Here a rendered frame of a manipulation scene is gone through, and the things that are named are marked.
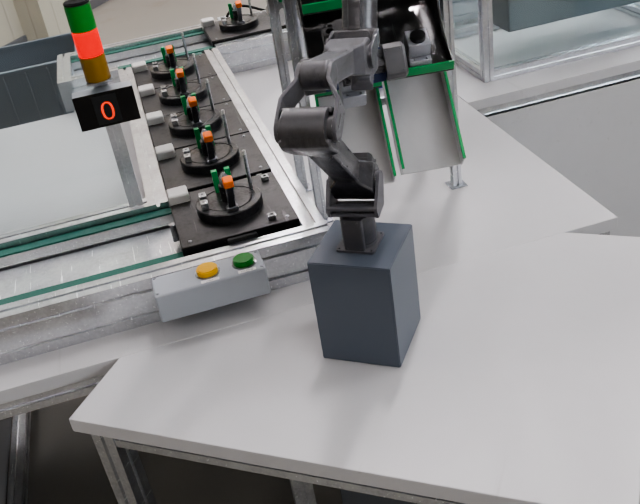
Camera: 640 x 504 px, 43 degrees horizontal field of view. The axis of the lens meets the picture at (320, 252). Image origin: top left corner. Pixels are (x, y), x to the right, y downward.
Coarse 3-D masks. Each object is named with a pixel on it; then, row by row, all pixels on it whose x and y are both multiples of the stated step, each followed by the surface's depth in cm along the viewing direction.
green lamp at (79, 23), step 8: (64, 8) 152; (72, 8) 151; (80, 8) 152; (88, 8) 153; (72, 16) 152; (80, 16) 152; (88, 16) 153; (72, 24) 153; (80, 24) 153; (88, 24) 154; (72, 32) 155; (80, 32) 154
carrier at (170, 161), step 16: (224, 112) 189; (208, 128) 191; (224, 144) 194; (240, 144) 197; (256, 144) 195; (160, 160) 195; (176, 160) 194; (192, 160) 188; (208, 160) 184; (224, 160) 185; (240, 160) 189; (256, 160) 188; (176, 176) 186; (192, 176) 185; (208, 176) 184; (240, 176) 182
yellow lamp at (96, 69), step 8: (104, 56) 159; (88, 64) 157; (96, 64) 157; (104, 64) 159; (88, 72) 158; (96, 72) 158; (104, 72) 159; (88, 80) 159; (96, 80) 159; (104, 80) 160
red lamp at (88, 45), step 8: (88, 32) 154; (96, 32) 156; (80, 40) 155; (88, 40) 155; (96, 40) 156; (80, 48) 156; (88, 48) 156; (96, 48) 156; (80, 56) 157; (88, 56) 156; (96, 56) 157
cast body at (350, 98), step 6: (342, 84) 144; (342, 90) 146; (348, 90) 146; (354, 90) 146; (360, 90) 147; (342, 96) 146; (348, 96) 146; (354, 96) 146; (360, 96) 146; (342, 102) 147; (348, 102) 147; (354, 102) 147; (360, 102) 148
